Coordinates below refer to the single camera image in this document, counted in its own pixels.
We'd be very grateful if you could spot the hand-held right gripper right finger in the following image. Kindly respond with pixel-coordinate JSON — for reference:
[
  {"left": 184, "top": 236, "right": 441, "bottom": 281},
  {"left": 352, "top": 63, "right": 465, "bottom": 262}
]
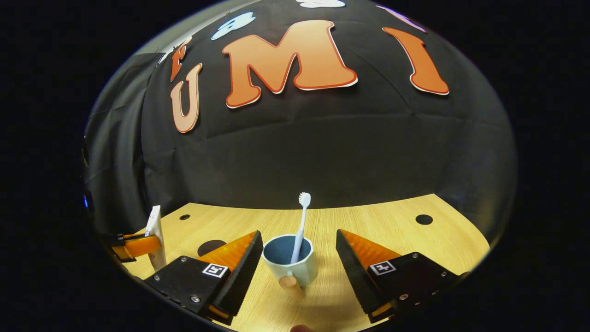
[{"left": 336, "top": 229, "right": 461, "bottom": 323}]

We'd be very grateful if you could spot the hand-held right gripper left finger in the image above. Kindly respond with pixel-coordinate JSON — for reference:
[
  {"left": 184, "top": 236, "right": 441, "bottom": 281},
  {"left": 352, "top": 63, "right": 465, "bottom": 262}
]
[{"left": 144, "top": 230, "right": 264, "bottom": 326}]

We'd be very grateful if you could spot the white toothpaste tube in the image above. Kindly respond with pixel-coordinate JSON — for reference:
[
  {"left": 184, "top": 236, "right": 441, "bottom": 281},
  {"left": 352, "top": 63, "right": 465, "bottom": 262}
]
[{"left": 145, "top": 205, "right": 167, "bottom": 272}]

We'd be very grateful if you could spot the dark brown round coaster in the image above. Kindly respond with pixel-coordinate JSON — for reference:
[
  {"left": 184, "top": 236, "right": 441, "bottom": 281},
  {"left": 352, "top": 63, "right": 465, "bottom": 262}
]
[{"left": 197, "top": 239, "right": 227, "bottom": 257}]

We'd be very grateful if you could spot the pale green cup wooden handle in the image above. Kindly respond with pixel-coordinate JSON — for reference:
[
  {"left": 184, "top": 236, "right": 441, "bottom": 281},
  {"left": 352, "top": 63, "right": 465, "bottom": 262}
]
[{"left": 262, "top": 234, "right": 319, "bottom": 298}]

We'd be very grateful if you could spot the light blue toothbrush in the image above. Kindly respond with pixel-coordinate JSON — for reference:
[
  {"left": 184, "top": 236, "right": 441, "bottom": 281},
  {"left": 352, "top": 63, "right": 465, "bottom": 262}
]
[{"left": 290, "top": 192, "right": 312, "bottom": 264}]

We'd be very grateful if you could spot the wooden desktop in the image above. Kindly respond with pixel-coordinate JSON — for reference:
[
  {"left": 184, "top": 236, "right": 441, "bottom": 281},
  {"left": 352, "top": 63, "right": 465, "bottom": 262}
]
[{"left": 122, "top": 194, "right": 490, "bottom": 332}]

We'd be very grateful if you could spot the black backdrop cloth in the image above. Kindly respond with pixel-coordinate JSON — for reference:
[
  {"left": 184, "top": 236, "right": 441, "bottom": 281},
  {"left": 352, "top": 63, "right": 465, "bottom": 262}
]
[{"left": 83, "top": 0, "right": 517, "bottom": 245}]

